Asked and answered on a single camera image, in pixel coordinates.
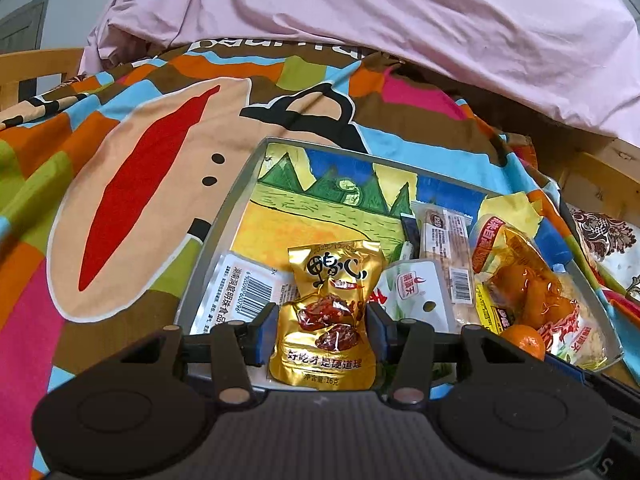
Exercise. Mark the floral satin quilt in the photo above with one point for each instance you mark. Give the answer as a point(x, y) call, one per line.
point(610, 240)

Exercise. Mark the mandarin orange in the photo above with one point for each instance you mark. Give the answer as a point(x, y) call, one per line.
point(522, 340)

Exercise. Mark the white packet with flame logo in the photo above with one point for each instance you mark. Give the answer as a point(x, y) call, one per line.
point(415, 290)

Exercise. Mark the colourful cartoon printed blanket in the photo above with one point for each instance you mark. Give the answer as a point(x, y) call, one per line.
point(125, 160)

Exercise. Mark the grey door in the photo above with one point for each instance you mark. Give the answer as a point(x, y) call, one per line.
point(25, 25)

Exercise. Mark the white barcode snack packet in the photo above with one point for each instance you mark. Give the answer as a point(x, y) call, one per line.
point(240, 285)

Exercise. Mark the clear packet of orange snacks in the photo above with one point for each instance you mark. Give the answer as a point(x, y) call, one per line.
point(530, 290)

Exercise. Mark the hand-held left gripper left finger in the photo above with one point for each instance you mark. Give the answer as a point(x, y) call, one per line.
point(267, 332)

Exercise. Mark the yellow snack packet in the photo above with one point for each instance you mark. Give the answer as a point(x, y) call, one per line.
point(487, 310)

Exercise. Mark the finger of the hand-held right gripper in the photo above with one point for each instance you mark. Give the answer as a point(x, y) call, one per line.
point(570, 364)

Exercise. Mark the clear puffed rice cake packet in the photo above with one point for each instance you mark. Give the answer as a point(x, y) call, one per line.
point(595, 345)

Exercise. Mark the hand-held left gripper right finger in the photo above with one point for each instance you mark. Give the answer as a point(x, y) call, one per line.
point(377, 330)

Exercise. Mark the pink bed sheet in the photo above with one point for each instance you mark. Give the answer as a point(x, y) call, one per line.
point(400, 20)

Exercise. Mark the green sausage stick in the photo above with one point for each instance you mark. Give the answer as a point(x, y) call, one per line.
point(404, 252)

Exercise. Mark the gold snack packet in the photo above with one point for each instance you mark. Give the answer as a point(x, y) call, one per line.
point(330, 275)

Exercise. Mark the clear pastry packet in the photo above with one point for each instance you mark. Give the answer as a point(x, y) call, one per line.
point(445, 240)

